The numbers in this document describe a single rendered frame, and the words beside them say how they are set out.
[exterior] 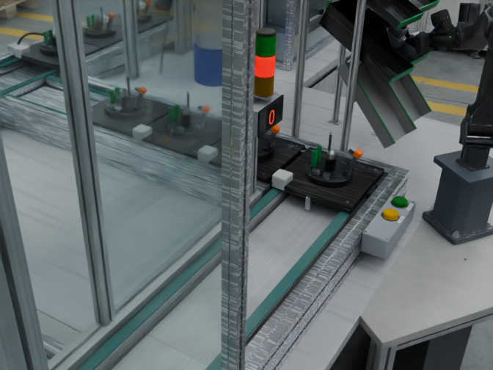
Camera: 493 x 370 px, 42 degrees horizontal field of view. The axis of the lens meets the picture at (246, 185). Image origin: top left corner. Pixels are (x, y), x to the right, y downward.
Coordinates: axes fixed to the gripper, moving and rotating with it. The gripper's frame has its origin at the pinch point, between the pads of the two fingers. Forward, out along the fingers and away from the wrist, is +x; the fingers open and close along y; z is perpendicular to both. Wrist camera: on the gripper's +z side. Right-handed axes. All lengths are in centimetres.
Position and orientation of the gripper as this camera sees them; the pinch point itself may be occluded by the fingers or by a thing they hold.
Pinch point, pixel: (420, 39)
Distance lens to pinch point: 206.0
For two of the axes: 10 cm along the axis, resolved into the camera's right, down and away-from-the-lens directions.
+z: -1.2, -9.3, -3.5
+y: -7.1, 3.3, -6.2
